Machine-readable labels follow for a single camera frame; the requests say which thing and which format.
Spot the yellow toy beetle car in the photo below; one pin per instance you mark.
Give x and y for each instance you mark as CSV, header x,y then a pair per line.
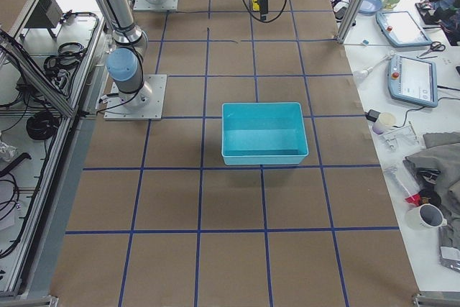
x,y
255,6

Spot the light blue plate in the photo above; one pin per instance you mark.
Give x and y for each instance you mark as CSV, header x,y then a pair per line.
x,y
370,7

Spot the teal plastic storage bin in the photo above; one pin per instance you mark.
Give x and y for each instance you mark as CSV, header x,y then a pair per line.
x,y
263,134

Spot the upper teach pendant tablet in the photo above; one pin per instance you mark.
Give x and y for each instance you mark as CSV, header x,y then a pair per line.
x,y
401,30

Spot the teach pendant tablet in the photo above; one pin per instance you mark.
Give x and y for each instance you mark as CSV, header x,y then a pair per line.
x,y
401,30
413,80

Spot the lower teach pendant tablet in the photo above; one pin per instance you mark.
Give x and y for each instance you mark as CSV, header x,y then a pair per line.
x,y
413,80

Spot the paper cup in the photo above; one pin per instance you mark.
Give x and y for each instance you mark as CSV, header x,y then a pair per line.
x,y
385,121

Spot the scissors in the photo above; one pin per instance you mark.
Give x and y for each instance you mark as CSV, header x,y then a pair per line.
x,y
435,46

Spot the grey cloth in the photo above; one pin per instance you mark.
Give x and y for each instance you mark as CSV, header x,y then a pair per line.
x,y
436,169

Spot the brown paper table cover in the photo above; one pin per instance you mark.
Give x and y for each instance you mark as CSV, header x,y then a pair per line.
x,y
259,186

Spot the white mug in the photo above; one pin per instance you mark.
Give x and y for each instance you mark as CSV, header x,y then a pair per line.
x,y
426,216

